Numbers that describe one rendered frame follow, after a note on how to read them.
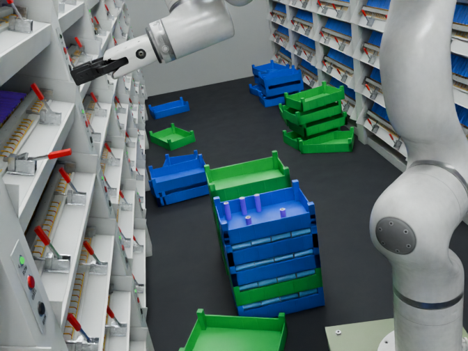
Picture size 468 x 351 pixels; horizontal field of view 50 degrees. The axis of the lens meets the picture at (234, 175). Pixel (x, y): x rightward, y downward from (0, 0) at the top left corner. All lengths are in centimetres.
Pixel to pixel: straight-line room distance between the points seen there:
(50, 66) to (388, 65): 79
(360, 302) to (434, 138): 109
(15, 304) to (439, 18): 67
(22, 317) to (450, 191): 63
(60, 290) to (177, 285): 119
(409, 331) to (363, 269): 100
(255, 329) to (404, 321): 85
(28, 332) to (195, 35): 62
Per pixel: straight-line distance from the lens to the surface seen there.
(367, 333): 117
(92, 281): 122
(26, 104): 115
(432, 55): 77
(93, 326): 110
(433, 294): 93
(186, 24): 102
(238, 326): 176
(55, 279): 92
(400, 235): 79
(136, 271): 192
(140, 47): 102
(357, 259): 203
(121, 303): 146
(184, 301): 195
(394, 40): 78
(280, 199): 178
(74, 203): 116
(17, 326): 70
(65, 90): 128
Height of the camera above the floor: 116
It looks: 24 degrees down
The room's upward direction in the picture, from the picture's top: 10 degrees counter-clockwise
